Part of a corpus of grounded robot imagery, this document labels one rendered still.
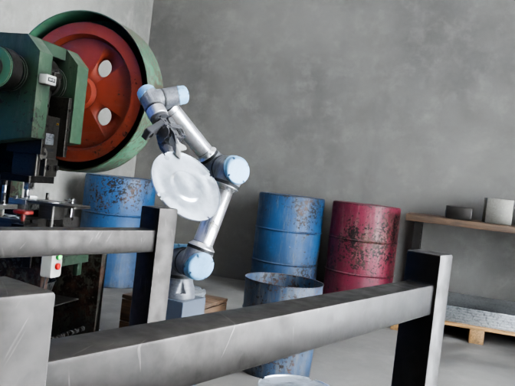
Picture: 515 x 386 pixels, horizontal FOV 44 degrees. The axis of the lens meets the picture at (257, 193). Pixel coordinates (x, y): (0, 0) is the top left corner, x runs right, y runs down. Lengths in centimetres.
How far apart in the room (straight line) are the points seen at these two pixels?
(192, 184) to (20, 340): 208
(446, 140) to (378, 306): 542
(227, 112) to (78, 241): 559
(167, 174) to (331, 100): 385
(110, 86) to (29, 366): 314
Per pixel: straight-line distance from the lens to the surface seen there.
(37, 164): 301
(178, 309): 267
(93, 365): 25
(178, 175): 228
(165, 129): 238
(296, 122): 600
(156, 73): 329
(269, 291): 317
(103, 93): 336
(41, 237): 62
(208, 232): 259
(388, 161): 584
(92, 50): 344
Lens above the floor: 100
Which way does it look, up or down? 1 degrees down
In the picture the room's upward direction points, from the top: 7 degrees clockwise
